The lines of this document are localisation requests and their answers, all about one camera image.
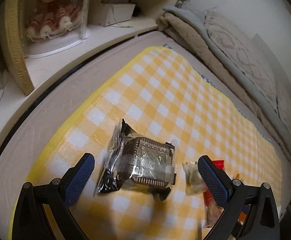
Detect red snack packet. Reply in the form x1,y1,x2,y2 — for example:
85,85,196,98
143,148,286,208
201,159,227,229

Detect small green white candy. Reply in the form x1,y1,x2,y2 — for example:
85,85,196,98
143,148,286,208
182,161,207,196

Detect black silver cake packet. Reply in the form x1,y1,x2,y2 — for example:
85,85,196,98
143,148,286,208
96,119,177,202

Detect orange cracker packet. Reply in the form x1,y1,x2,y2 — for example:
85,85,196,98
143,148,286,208
235,173,246,225

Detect yellow checkered mat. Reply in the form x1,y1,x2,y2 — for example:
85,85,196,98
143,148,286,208
26,47,282,239

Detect wooden bedside shelf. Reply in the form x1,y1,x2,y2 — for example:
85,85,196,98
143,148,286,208
0,0,184,145

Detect left beige pillow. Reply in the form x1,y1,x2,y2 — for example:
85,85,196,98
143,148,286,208
205,11,277,112

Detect grey blue folded duvet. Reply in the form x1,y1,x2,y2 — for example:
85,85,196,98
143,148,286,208
163,4,291,163

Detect doll in red dress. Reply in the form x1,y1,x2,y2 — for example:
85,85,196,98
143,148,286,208
24,0,83,42

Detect white box on shelf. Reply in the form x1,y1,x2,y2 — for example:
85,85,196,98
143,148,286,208
88,3,135,27

